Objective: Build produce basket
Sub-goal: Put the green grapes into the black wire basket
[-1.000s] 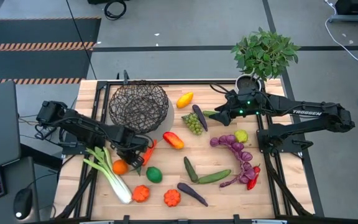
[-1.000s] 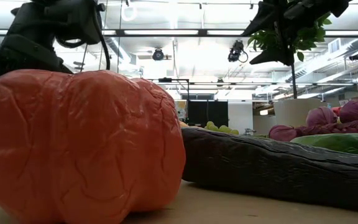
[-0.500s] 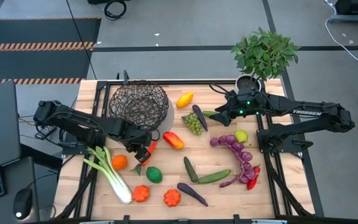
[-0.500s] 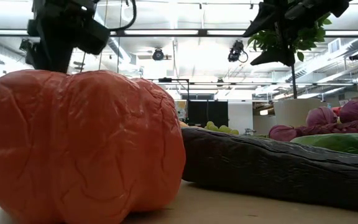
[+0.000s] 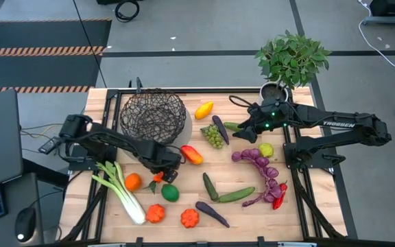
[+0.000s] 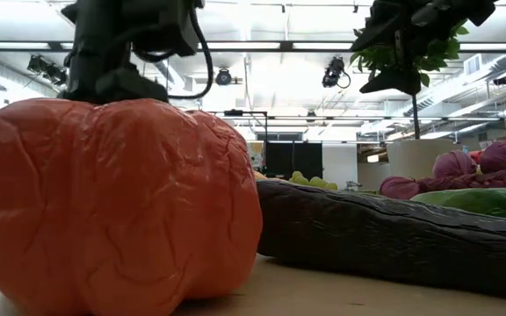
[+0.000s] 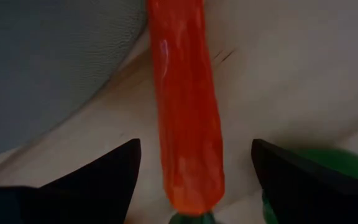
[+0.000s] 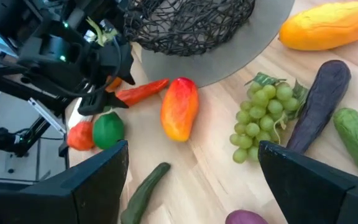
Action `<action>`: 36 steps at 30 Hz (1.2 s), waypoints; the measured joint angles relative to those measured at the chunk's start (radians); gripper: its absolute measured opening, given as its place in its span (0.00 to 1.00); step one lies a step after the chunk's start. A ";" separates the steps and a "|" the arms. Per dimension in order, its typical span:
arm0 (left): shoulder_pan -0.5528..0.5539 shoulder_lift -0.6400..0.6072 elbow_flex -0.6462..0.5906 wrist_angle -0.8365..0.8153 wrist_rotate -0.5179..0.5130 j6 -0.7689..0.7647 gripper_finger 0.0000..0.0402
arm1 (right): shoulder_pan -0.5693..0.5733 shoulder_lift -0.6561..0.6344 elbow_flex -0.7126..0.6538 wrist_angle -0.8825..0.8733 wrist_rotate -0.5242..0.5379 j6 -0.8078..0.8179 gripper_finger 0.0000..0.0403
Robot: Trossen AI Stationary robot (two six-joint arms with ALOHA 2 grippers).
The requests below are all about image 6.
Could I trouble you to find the white plant pot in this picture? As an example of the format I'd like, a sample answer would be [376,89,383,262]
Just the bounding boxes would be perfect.
[386,138,457,181]

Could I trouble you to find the thin ceiling light track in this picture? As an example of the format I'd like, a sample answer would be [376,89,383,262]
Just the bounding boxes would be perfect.
[268,114,506,123]

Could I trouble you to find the green grape bunch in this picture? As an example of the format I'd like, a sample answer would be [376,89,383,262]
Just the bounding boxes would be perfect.
[288,170,339,191]

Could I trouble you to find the white ceiling air vent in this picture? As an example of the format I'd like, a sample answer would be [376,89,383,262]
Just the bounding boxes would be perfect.
[463,54,483,76]

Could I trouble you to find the light green cucumber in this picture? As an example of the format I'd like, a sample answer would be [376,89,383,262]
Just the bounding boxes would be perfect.
[410,186,506,222]

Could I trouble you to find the orange toy pumpkin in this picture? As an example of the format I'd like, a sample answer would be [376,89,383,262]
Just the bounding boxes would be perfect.
[0,97,264,316]

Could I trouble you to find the black partition panels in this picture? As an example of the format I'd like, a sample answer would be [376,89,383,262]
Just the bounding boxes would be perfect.
[264,140,324,182]

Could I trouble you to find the black ceiling spotlight cluster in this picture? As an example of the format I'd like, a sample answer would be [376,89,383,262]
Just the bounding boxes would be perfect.
[26,53,69,87]

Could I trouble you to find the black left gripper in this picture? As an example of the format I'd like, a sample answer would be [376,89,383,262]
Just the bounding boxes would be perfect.
[59,0,170,104]

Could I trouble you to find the colourful wall poster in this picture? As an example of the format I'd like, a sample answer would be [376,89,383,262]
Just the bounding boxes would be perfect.
[247,140,265,171]

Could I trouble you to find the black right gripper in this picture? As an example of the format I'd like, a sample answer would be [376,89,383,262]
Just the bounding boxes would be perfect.
[351,0,498,96]

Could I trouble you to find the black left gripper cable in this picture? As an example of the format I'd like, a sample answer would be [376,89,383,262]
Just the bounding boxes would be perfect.
[132,8,215,101]

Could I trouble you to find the purple eggplant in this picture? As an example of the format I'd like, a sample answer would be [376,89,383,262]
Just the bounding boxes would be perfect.
[256,178,506,304]

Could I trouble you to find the round black ceiling spotlight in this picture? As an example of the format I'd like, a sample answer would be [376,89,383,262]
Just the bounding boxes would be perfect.
[214,67,234,87]

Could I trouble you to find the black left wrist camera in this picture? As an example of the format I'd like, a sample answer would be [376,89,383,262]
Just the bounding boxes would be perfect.
[132,0,200,57]

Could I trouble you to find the green leafy plant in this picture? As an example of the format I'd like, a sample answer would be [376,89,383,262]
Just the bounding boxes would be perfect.
[350,24,472,140]

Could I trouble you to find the black spotlight with cable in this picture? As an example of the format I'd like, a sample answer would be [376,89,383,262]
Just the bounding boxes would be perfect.
[321,55,352,90]

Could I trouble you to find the black metal stand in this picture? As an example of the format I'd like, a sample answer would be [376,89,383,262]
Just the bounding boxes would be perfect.
[211,108,271,176]

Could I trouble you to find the long ceiling light track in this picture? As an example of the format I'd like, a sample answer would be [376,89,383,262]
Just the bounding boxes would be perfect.
[0,39,506,54]

